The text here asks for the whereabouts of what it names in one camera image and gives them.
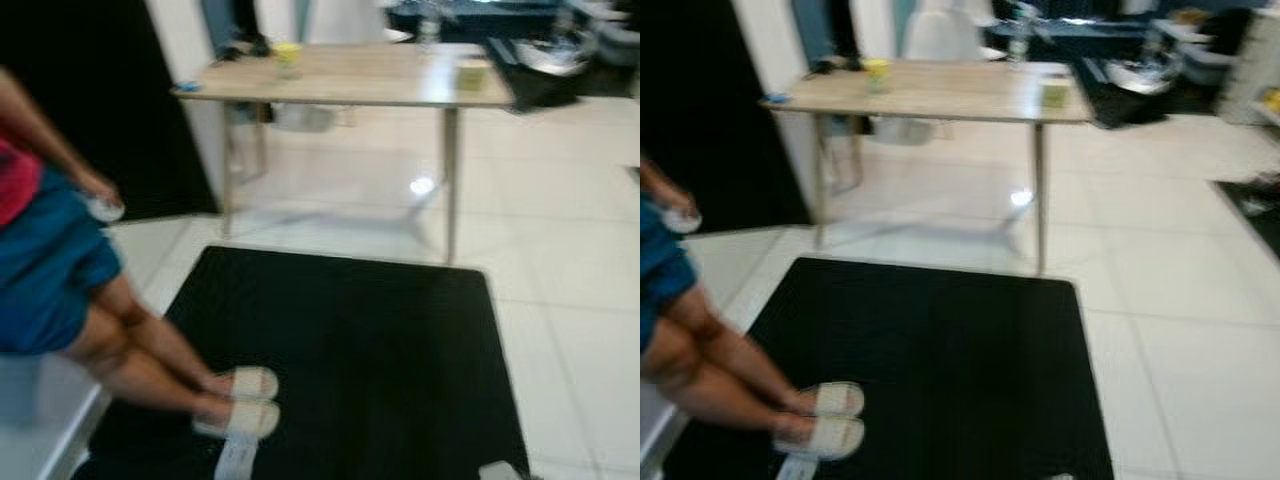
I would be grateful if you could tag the person's bare hand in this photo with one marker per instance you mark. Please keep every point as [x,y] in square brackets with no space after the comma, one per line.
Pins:
[676,202]
[95,186]

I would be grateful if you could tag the person's bare forearm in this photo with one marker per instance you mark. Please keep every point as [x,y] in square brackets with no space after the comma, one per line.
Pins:
[40,130]
[658,180]

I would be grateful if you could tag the person in blue shorts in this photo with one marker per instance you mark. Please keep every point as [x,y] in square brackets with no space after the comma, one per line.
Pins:
[665,270]
[40,260]

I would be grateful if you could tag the small blue object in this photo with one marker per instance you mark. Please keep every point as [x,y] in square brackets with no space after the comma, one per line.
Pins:
[775,98]
[185,87]

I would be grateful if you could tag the shiny steel basin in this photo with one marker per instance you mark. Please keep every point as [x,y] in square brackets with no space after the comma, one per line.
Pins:
[555,55]
[1140,70]

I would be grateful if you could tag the white sandal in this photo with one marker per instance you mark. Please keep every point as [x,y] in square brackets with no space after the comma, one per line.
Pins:
[250,382]
[240,418]
[825,437]
[835,398]

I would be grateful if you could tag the light wooden table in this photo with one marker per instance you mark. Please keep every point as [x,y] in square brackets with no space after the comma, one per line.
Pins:
[940,100]
[350,85]

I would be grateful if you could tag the clear water bottle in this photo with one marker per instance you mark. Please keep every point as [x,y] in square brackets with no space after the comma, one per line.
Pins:
[1018,42]
[428,30]

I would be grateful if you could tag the black floor mat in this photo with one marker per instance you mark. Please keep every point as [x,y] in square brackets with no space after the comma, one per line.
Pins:
[350,360]
[1250,210]
[950,370]

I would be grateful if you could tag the white plastic chair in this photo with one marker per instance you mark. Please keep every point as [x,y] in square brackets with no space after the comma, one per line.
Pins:
[940,35]

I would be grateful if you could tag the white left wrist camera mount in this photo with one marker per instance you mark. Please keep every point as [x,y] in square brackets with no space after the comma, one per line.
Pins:
[797,469]
[237,458]

